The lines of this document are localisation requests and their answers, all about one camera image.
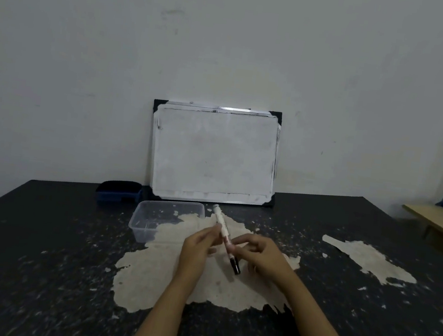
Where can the white whiteboard with black corners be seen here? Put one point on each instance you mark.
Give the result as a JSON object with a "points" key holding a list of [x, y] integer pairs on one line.
{"points": [[213, 155]]}

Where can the person's right forearm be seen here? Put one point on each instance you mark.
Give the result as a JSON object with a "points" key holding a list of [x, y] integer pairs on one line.
{"points": [[316, 330]]}

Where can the person's right hand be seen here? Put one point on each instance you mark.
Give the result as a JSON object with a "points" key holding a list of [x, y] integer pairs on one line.
{"points": [[265, 260]]}

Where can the clear plastic container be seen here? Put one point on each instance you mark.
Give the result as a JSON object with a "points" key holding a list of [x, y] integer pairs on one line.
{"points": [[159, 218]]}

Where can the white marker with black cap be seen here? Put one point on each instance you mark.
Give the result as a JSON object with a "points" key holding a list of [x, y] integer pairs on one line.
{"points": [[225, 237]]}

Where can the person's left hand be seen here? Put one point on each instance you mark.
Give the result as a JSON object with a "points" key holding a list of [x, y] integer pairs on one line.
{"points": [[194, 251]]}

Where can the person's right thumb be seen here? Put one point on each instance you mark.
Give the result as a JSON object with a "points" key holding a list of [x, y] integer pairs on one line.
{"points": [[235, 250]]}

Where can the person's left forearm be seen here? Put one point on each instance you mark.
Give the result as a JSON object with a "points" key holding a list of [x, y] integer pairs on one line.
{"points": [[163, 314]]}

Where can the person's left fingers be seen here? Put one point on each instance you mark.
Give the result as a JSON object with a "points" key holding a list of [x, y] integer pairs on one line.
{"points": [[211, 237]]}

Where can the light wooden table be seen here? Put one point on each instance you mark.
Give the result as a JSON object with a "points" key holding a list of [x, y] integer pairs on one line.
{"points": [[442, 221]]}

